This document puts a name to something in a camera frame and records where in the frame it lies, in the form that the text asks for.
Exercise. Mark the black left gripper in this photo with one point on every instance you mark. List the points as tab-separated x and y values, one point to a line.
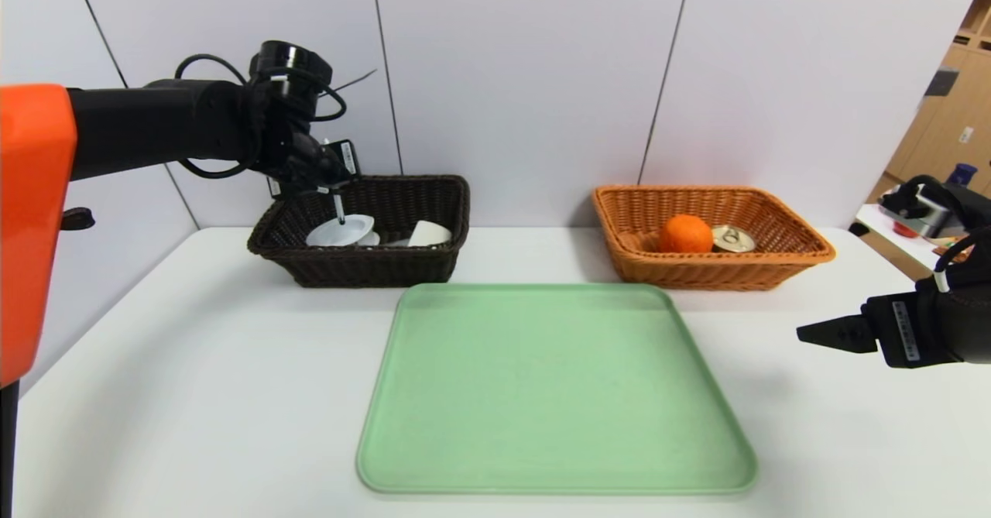
346	159

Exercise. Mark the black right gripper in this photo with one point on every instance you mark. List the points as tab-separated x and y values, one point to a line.
900	331

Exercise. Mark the white pen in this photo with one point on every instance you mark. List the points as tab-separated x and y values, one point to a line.
339	208

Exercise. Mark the white tape roll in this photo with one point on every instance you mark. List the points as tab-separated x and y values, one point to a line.
341	233

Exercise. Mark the white sponge block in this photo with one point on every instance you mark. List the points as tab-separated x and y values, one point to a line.
428	233

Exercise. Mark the tin can with green label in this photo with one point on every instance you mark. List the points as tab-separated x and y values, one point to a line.
732	239

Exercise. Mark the orange fruit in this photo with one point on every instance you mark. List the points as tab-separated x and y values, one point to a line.
686	234

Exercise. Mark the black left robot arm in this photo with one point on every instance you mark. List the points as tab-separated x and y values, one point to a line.
155	127

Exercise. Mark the dark brown wicker basket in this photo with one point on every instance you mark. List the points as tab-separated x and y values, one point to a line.
348	266

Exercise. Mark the orange wicker basket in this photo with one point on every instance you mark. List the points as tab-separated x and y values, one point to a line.
735	270

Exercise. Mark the white side table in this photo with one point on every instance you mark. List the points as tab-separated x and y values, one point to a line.
882	231

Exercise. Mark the red apple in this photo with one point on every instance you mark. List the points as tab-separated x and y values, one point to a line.
904	229

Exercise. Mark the bottle with blue cap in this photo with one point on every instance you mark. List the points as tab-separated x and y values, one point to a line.
960	175

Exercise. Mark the light green plastic tray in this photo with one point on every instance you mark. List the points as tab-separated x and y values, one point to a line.
557	394

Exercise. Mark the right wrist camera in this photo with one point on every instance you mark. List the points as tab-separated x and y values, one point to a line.
929	208

